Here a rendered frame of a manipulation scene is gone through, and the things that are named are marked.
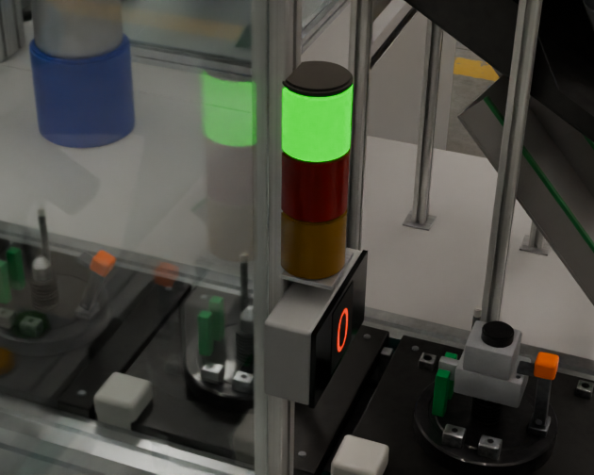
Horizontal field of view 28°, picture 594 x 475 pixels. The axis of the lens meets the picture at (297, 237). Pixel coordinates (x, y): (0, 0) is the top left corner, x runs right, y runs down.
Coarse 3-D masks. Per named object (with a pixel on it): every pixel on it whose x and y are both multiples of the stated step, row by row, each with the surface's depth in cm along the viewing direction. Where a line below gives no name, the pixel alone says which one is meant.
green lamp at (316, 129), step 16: (288, 96) 81; (304, 96) 80; (336, 96) 80; (352, 96) 82; (288, 112) 82; (304, 112) 81; (320, 112) 80; (336, 112) 81; (288, 128) 82; (304, 128) 81; (320, 128) 81; (336, 128) 82; (288, 144) 83; (304, 144) 82; (320, 144) 82; (336, 144) 82; (304, 160) 83; (320, 160) 82
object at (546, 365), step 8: (544, 352) 111; (536, 360) 110; (544, 360) 110; (552, 360) 110; (520, 368) 111; (528, 368) 111; (536, 368) 110; (544, 368) 110; (552, 368) 109; (536, 376) 110; (544, 376) 110; (552, 376) 110; (544, 384) 111; (536, 392) 112; (544, 392) 111; (536, 400) 112; (544, 400) 112; (536, 408) 113; (544, 408) 112; (536, 416) 113; (544, 416) 113; (544, 424) 113
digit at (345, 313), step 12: (348, 288) 92; (348, 300) 92; (336, 312) 89; (348, 312) 93; (336, 324) 90; (348, 324) 94; (336, 336) 91; (348, 336) 95; (336, 348) 92; (336, 360) 93
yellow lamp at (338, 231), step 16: (288, 224) 86; (304, 224) 85; (320, 224) 85; (336, 224) 86; (288, 240) 87; (304, 240) 86; (320, 240) 86; (336, 240) 87; (288, 256) 88; (304, 256) 87; (320, 256) 87; (336, 256) 88; (304, 272) 88; (320, 272) 88; (336, 272) 88
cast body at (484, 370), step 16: (496, 320) 112; (480, 336) 111; (496, 336) 110; (512, 336) 110; (464, 352) 111; (480, 352) 110; (496, 352) 109; (512, 352) 109; (448, 368) 114; (464, 368) 112; (480, 368) 111; (496, 368) 110; (512, 368) 110; (464, 384) 112; (480, 384) 112; (496, 384) 111; (512, 384) 110; (496, 400) 112; (512, 400) 111
